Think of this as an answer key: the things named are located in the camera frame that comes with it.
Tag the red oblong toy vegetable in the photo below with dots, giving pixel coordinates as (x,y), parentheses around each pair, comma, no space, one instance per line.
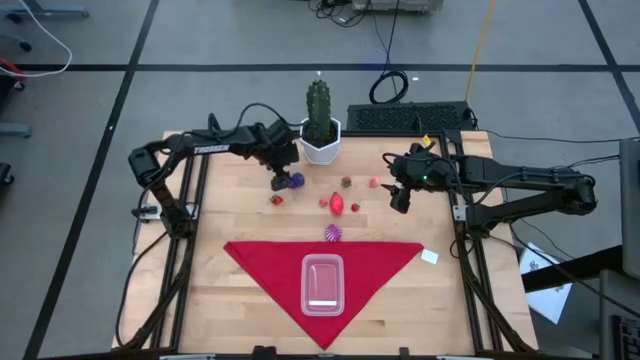
(336,204)

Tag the grey equipment box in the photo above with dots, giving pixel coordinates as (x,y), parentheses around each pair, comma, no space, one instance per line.
(395,5)

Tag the small red toy fruit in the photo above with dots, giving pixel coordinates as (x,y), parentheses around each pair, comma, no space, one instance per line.
(323,203)

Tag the purple toy grape bunch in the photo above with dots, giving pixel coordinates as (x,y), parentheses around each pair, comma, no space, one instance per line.
(297,180)

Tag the red toy strawberry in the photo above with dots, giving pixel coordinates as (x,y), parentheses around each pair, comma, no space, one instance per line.
(355,207)
(277,200)
(346,182)

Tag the pink orange toy peach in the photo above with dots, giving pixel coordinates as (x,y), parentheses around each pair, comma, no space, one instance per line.
(374,183)

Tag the grey metal furniture foot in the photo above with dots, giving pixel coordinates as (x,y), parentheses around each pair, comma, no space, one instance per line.
(15,130)

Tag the purple spiky ball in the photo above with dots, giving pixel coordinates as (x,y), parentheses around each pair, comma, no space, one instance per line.
(333,233)

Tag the green cactus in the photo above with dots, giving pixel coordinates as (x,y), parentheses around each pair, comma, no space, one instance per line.
(318,110)

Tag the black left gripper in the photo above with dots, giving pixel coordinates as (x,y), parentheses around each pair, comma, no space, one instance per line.
(280,157)

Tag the black keyboard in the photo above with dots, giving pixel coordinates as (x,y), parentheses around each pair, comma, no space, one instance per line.
(627,340)
(400,117)

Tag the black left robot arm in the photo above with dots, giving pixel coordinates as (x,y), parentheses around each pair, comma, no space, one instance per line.
(240,142)

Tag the red floor object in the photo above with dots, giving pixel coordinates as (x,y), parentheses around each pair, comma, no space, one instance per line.
(7,65)

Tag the white faceted plant pot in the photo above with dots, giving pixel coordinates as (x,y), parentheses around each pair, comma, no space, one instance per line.
(320,155)

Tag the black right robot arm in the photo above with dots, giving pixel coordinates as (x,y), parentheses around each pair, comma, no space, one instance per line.
(525,177)

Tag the clear plastic tupperware container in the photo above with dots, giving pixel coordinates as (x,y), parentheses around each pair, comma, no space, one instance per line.
(322,285)

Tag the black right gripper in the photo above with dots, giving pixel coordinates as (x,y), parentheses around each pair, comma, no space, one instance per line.
(422,175)

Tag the black caster wheel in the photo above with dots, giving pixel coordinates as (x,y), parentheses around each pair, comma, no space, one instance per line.
(6,174)
(25,46)

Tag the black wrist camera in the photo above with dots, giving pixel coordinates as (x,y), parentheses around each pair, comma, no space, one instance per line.
(420,151)
(279,132)

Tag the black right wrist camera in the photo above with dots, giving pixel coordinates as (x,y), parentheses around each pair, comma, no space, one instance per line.
(420,151)

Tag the black aluminium table frame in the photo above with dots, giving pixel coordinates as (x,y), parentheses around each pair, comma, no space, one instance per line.
(380,134)

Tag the grey metal furniture base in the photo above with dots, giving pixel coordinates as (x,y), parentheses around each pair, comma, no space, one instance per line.
(55,10)

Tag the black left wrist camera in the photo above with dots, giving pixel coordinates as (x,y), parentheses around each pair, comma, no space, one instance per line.
(279,132)

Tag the white printed paper sheet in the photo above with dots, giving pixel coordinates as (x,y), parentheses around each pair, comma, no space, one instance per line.
(550,300)

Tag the red triangular cloth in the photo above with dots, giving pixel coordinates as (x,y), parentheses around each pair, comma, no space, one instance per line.
(270,265)

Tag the small white card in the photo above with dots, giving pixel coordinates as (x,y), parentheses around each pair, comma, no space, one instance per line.
(429,256)

